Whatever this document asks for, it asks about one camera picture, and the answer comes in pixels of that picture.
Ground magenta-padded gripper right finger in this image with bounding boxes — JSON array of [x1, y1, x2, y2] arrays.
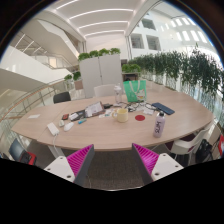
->
[[131, 142, 185, 186]]

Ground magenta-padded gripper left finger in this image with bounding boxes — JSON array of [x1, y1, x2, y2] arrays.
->
[[43, 143, 96, 188]]

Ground lilac bottle with black cap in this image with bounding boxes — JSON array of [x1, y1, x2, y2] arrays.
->
[[152, 110, 167, 139]]

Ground white chair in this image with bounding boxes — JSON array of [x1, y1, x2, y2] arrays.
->
[[93, 83, 118, 98], [164, 123, 214, 158]]

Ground white power strip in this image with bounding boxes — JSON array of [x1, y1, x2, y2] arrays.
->
[[46, 122, 61, 137]]

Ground black bag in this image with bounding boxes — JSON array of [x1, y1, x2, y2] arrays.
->
[[194, 139, 214, 164]]

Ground white computer mouse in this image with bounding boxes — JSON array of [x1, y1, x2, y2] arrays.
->
[[63, 121, 75, 132]]

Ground black flat case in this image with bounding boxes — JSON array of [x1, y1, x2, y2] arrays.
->
[[68, 109, 88, 122]]

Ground white packet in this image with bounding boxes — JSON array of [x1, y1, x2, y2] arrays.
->
[[142, 107, 155, 117]]

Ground dark blue keyboard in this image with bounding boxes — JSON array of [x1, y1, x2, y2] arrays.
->
[[151, 102, 176, 116]]

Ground pale yellow mug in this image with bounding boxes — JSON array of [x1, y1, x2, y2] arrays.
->
[[111, 107, 130, 124]]

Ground black chair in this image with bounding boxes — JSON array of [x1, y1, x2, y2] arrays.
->
[[52, 91, 72, 105]]

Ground colourful sticker sheet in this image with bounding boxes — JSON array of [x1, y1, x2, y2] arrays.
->
[[98, 109, 114, 119]]

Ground glass railing with wooden handrail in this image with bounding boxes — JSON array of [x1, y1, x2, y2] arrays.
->
[[0, 78, 66, 131]]

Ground green tote bag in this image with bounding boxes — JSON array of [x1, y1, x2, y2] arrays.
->
[[123, 79, 148, 104]]

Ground clear plastic bottle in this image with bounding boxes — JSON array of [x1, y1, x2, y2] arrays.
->
[[113, 83, 124, 105]]

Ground white planter with plants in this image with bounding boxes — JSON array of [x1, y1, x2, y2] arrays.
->
[[63, 71, 83, 91]]

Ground row of green hedge plants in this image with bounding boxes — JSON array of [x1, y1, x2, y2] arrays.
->
[[128, 46, 224, 111]]

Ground white cabinet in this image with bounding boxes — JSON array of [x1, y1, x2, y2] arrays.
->
[[78, 53, 124, 99]]

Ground wooden planter with plants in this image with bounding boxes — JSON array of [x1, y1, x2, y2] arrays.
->
[[121, 63, 142, 83]]

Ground green plants on cabinet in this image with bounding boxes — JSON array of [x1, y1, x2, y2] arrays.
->
[[77, 47, 122, 62]]

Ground ceiling light strips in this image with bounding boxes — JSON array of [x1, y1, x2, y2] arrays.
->
[[54, 0, 134, 38]]

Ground black tangled cables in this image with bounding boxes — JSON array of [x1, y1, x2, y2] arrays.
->
[[121, 101, 148, 113]]

